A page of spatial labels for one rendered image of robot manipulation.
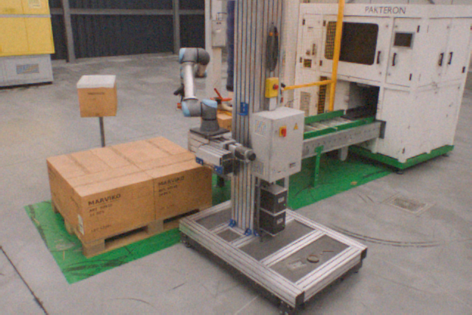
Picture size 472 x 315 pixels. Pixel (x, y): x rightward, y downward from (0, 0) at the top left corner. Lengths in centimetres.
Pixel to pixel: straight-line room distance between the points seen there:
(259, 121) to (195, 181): 118
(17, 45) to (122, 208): 745
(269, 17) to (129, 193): 179
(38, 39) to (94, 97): 560
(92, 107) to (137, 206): 197
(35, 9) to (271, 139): 846
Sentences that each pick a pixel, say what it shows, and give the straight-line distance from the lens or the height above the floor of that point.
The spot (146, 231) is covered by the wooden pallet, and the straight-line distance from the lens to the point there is 383.
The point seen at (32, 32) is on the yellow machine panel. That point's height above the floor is 119.
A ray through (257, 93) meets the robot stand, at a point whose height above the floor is 137.
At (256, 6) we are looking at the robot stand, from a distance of 290.
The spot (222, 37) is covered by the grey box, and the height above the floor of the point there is 157.
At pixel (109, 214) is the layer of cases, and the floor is 33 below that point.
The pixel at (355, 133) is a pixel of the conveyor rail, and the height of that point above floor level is 54.
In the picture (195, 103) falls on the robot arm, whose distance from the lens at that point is 311.
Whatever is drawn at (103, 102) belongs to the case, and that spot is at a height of 80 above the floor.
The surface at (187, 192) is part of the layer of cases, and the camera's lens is 383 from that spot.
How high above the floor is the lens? 197
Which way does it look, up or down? 19 degrees down
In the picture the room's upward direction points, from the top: 1 degrees clockwise
